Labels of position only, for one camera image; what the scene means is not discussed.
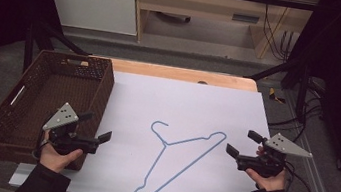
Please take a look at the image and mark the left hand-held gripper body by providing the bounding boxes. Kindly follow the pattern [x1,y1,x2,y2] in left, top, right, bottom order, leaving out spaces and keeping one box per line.
[38,99,105,161]

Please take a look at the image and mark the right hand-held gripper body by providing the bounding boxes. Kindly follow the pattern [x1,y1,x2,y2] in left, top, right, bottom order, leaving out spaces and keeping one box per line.
[233,127,316,185]

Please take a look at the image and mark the brown woven plastic basket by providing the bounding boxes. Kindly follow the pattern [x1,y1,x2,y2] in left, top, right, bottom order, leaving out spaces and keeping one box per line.
[0,43,119,176]

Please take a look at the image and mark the blue wire clothes hanger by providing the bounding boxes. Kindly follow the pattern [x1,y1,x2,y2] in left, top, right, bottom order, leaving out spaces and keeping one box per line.
[129,117,229,192]

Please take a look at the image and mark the person's right hand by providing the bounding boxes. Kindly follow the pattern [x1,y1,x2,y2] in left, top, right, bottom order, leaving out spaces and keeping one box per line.
[242,143,292,192]

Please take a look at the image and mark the person's left hand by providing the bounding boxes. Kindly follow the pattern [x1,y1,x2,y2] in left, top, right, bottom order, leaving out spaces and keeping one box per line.
[37,130,86,177]

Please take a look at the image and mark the yellow and black tool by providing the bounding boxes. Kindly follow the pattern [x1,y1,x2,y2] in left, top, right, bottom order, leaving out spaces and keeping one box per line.
[267,87,288,105]

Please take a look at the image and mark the white board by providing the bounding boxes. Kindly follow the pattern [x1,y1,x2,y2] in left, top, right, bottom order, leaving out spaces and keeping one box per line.
[7,58,277,192]

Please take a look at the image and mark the wooden table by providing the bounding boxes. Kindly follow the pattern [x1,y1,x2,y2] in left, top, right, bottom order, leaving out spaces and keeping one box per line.
[106,57,260,93]

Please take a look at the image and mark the wooden shelf unit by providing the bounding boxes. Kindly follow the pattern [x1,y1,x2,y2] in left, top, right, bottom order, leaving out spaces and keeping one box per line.
[125,0,321,67]

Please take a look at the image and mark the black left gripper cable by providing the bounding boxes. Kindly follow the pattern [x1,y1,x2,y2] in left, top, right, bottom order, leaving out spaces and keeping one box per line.
[30,126,54,163]

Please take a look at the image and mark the black floor cables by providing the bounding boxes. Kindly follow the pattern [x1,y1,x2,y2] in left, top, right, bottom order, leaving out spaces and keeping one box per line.
[266,71,329,146]

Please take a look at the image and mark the black frame brace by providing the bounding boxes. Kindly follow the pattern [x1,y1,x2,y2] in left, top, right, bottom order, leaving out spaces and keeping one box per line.
[19,16,96,82]
[242,48,315,123]

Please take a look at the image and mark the black hanging cables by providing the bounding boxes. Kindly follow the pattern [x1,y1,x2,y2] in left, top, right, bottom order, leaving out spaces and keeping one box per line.
[255,0,300,63]

